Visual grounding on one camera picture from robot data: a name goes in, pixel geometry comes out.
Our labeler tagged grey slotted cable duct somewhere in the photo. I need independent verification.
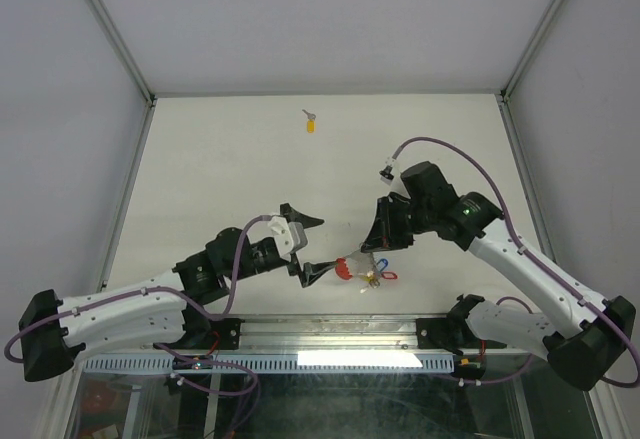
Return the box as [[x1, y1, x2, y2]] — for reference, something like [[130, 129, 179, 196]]
[[84, 351, 454, 375]]

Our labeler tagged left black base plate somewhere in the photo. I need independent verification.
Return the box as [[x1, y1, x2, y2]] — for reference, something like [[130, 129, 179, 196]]
[[164, 317, 243, 351]]

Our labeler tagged aluminium front rail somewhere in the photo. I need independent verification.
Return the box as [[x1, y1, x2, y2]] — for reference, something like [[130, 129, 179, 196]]
[[62, 312, 601, 358]]

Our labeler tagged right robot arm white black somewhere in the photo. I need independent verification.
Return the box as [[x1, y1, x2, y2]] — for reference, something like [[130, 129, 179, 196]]
[[361, 161, 636, 391]]

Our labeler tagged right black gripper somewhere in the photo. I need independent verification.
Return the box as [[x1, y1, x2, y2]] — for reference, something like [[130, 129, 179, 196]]
[[361, 196, 434, 253]]

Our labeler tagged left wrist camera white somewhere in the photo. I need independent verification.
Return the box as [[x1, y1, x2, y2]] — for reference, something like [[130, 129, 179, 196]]
[[267, 216, 308, 262]]

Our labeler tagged red grey keyring holder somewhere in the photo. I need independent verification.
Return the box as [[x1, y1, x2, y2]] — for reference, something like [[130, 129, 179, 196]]
[[334, 251, 375, 280]]

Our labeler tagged blue tag key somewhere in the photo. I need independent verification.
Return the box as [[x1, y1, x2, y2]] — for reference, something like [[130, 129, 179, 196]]
[[376, 258, 389, 272]]

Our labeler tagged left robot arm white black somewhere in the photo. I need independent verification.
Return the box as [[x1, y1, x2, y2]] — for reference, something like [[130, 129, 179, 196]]
[[4, 203, 333, 383]]

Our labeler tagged red tag key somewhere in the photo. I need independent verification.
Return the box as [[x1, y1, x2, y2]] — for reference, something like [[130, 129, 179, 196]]
[[381, 271, 398, 280]]

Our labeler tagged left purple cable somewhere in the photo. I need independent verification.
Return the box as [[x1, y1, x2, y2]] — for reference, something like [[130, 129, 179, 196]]
[[3, 214, 261, 400]]

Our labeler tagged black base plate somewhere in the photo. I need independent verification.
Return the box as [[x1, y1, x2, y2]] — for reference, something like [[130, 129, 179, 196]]
[[415, 316, 482, 355], [164, 317, 243, 351]]

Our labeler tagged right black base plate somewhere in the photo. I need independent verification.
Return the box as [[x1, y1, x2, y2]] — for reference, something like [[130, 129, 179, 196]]
[[415, 316, 482, 355]]

